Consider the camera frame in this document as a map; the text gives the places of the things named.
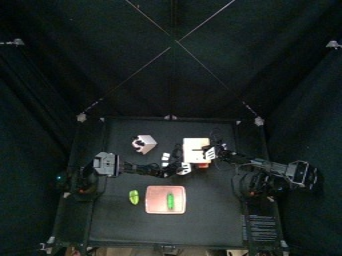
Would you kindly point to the green toy pea pod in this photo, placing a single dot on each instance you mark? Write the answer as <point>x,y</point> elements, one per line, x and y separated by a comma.
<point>169,201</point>

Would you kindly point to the small white drawer box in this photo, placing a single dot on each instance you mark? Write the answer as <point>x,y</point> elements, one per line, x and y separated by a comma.
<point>192,150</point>

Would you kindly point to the beige rectangular plastic tray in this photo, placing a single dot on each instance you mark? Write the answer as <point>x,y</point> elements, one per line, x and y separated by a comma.
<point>155,200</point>

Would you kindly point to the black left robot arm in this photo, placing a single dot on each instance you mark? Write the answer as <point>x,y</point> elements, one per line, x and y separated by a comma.
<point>107,165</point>

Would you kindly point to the black label with white text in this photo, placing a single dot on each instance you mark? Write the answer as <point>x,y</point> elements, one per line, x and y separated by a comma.
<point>262,230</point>

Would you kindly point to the light green toy leaf vegetable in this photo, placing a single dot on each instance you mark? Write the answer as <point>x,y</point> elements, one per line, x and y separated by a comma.
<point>133,197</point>

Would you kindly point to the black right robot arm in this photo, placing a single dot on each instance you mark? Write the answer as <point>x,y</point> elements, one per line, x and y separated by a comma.
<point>275,170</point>

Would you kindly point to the metal frame corner bracket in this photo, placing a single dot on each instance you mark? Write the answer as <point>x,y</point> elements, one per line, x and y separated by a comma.
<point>169,117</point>
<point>17,42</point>
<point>259,121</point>
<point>332,44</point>
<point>80,117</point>

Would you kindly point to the white cube box with cutouts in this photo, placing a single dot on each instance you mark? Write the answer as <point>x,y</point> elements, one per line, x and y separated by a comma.
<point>144,144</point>

